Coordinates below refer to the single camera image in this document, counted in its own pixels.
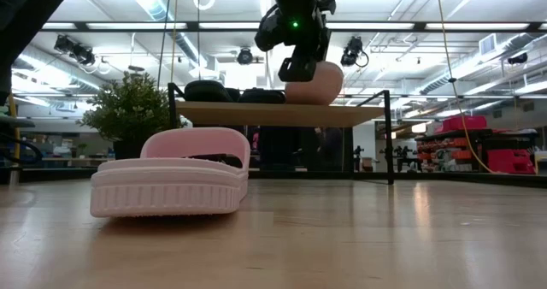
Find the red storage bin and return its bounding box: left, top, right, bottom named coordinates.
left=486, top=148, right=536, bottom=174
left=435, top=115, right=488, bottom=132

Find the black ceiling spotlight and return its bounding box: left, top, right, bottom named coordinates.
left=340, top=35, right=369, bottom=68
left=54, top=34, right=76, bottom=55
left=237, top=47, right=254, bottom=66
left=72, top=44, right=96, bottom=67

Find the pink foam slide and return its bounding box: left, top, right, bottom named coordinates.
left=89, top=127, right=252, bottom=218
left=285, top=61, right=344, bottom=107

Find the wooden shelf with black frame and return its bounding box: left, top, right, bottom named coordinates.
left=168, top=82, right=395, bottom=186

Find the green potted plant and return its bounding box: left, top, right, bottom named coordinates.
left=76, top=70, right=179, bottom=160

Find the black cable loop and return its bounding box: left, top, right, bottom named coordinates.
left=0, top=133, right=44, bottom=166

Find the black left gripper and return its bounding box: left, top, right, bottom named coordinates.
left=279, top=21, right=332, bottom=63

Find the black storage rack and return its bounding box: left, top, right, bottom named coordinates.
left=416, top=128, right=539, bottom=174

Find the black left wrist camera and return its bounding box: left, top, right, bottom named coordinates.
left=278, top=56, right=318, bottom=83

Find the black desk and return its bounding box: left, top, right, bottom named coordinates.
left=0, top=115, right=36, bottom=130

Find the black ceiling light rail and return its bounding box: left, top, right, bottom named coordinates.
left=40, top=21, right=547, bottom=33

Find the black hanging cable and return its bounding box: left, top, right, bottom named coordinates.
left=156, top=0, right=173, bottom=91

